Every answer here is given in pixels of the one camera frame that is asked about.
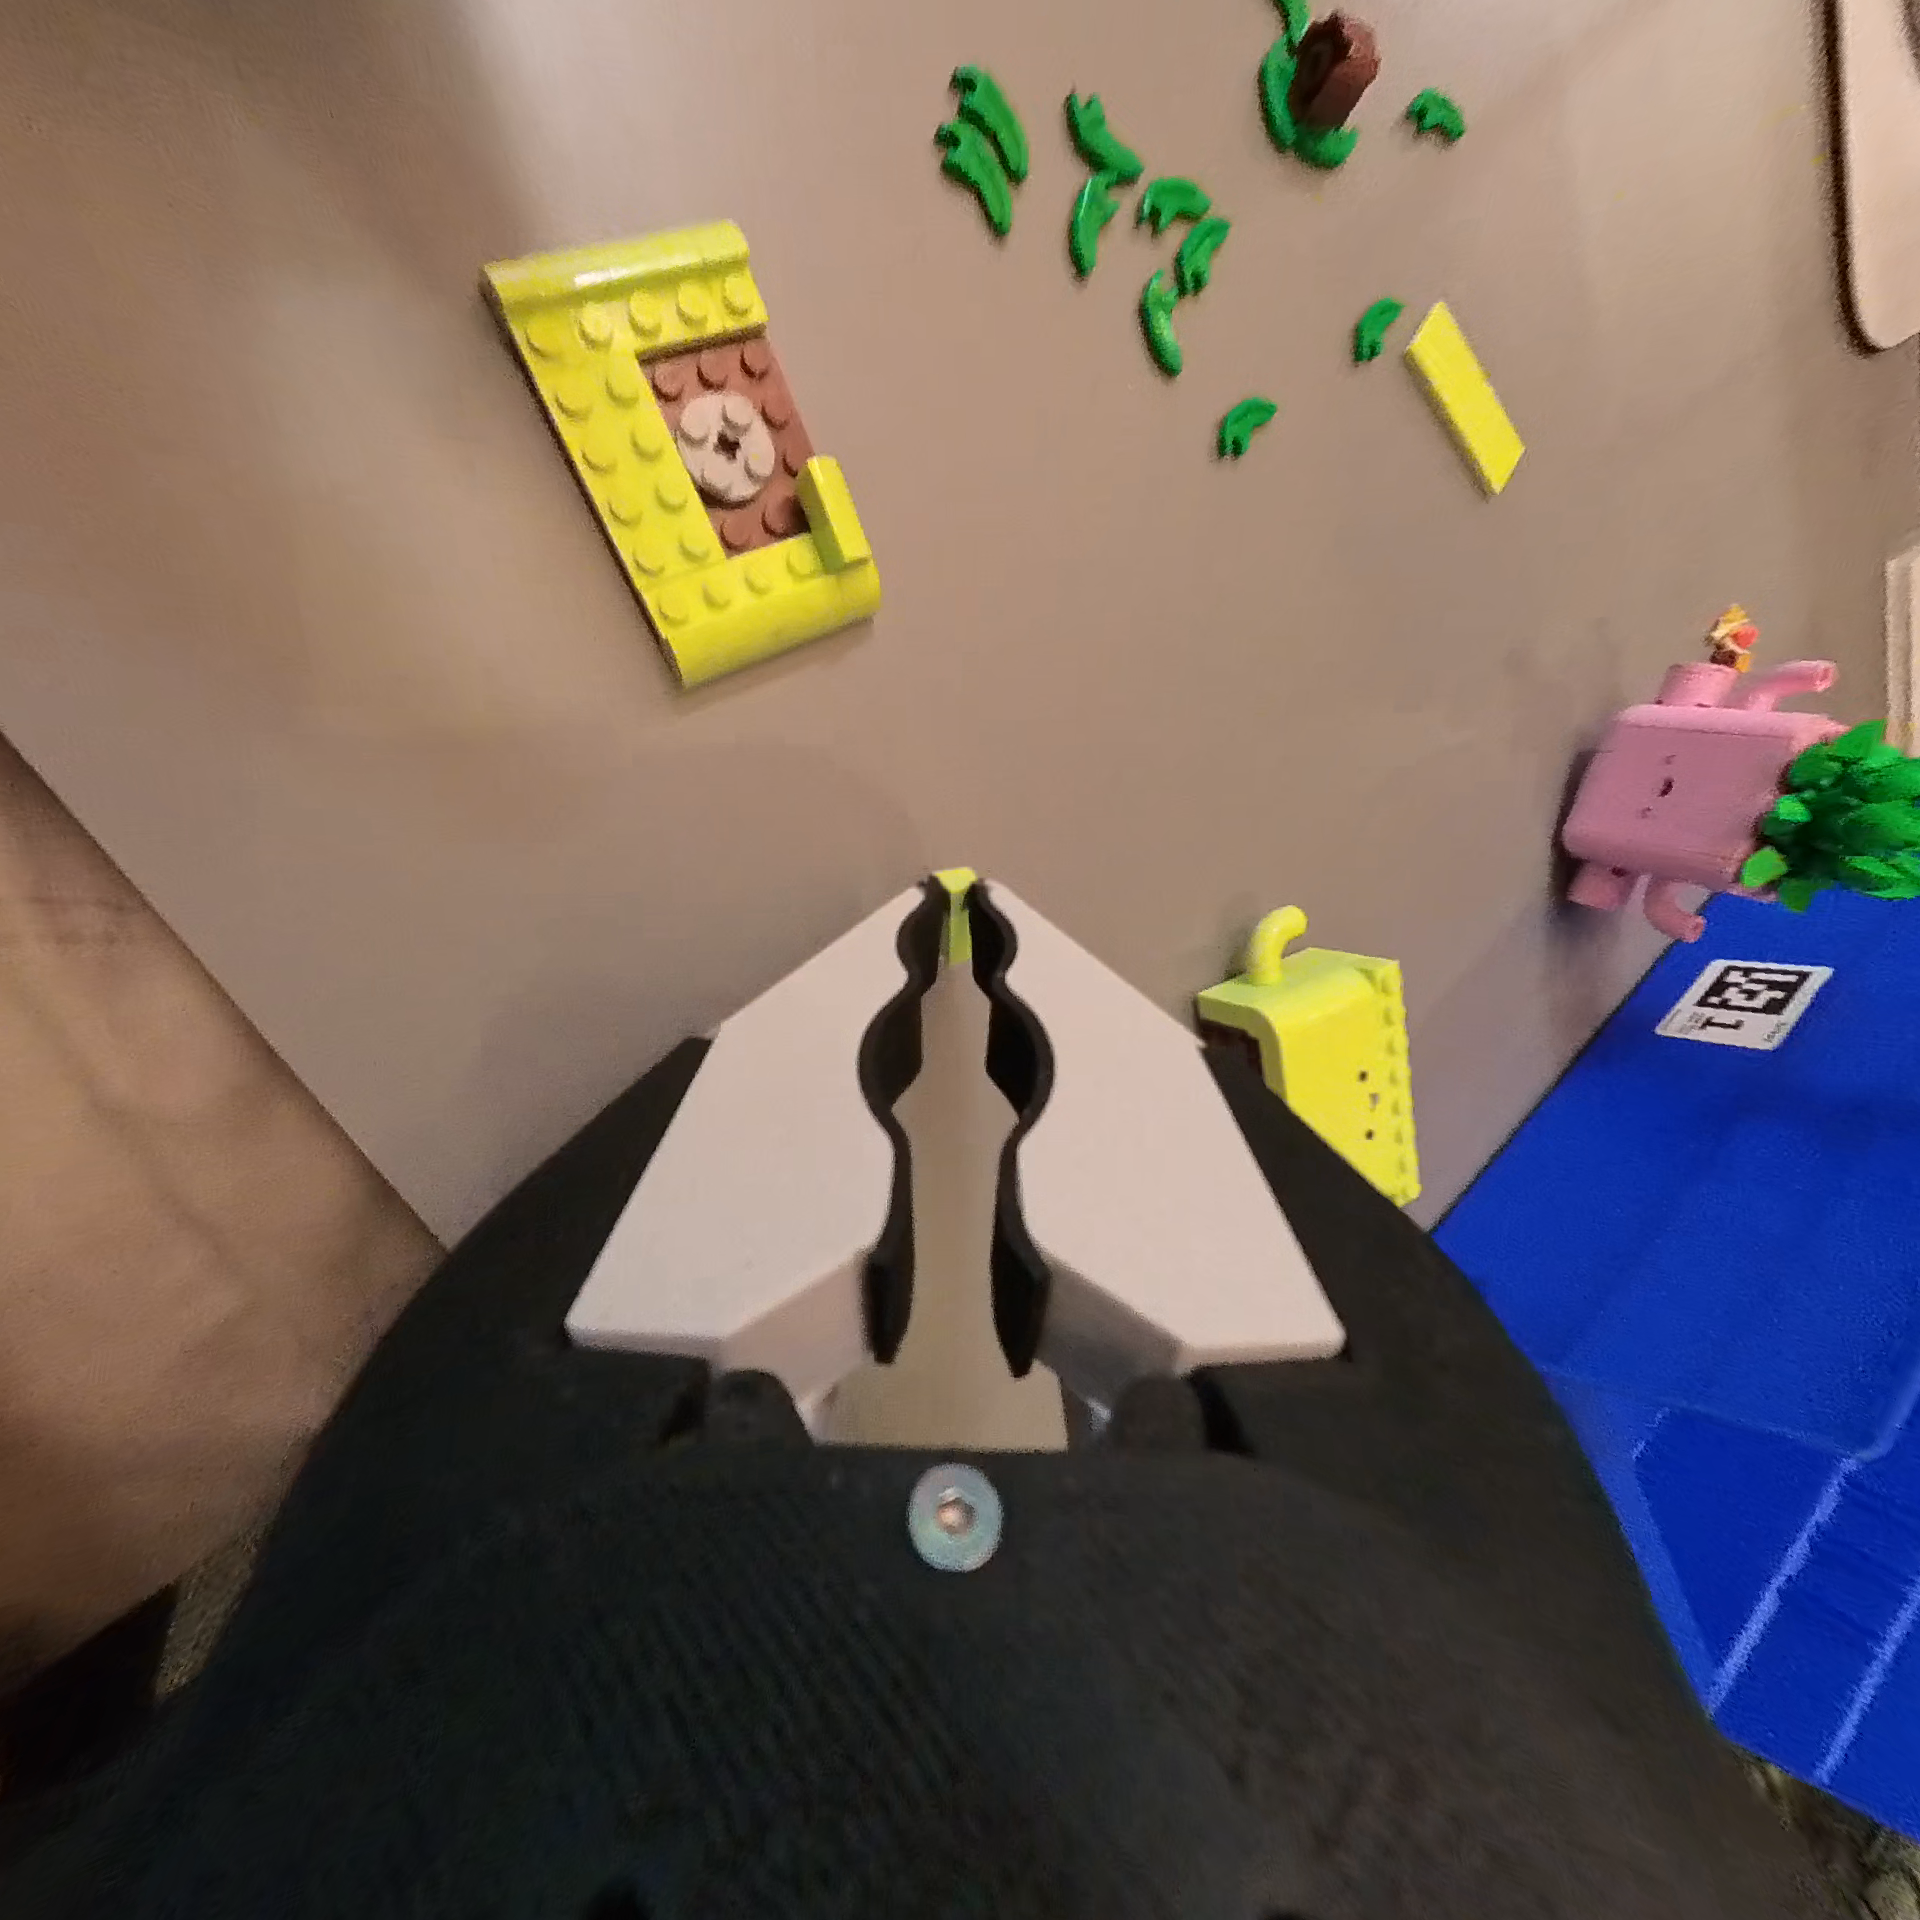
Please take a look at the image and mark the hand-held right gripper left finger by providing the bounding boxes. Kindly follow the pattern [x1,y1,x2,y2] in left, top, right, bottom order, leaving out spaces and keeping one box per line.
[565,880,953,1408]

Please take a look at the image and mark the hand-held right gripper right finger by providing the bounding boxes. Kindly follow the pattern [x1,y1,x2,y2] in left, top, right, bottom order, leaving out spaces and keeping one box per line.
[969,880,1353,1432]

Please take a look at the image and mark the small lime curved brick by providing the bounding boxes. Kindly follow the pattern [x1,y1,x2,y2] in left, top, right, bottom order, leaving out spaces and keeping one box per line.
[696,219,773,325]
[813,526,887,623]

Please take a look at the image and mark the grey round plate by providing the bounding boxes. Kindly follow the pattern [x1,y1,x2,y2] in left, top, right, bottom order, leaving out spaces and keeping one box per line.
[678,395,781,503]

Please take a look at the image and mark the lime two-by-four studded plate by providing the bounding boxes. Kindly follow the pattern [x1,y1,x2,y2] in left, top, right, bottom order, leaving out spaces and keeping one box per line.
[515,309,735,602]

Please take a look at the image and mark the large lime brick assembly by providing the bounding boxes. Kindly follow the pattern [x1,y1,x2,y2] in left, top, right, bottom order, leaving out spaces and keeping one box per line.
[1198,907,1423,1208]

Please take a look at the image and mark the blue plastic bin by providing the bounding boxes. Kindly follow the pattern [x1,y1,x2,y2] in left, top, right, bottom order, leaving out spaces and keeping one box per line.
[1428,889,1920,1838]

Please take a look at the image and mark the beige seat cushion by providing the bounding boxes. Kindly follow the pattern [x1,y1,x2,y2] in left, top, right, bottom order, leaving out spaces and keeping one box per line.
[0,729,451,1685]

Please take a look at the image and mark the white printed tag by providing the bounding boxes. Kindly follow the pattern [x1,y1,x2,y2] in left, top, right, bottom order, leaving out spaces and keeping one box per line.
[1655,958,1835,1056]

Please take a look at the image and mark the pink toy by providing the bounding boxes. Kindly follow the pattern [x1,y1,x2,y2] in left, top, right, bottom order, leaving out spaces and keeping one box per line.
[1560,658,1920,948]

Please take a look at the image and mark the large lime smooth tile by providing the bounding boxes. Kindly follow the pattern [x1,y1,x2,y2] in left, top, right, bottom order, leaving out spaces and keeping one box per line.
[1401,301,1523,500]

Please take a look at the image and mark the scattered green leaf pieces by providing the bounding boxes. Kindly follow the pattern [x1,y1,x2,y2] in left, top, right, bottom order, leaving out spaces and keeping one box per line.
[934,0,1468,463]

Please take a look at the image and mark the brown round brick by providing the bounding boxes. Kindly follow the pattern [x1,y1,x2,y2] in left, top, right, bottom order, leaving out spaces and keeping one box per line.
[1292,11,1385,125]

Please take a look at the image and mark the pale rounded board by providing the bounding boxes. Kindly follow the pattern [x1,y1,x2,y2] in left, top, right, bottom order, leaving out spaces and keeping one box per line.
[1835,0,1920,357]

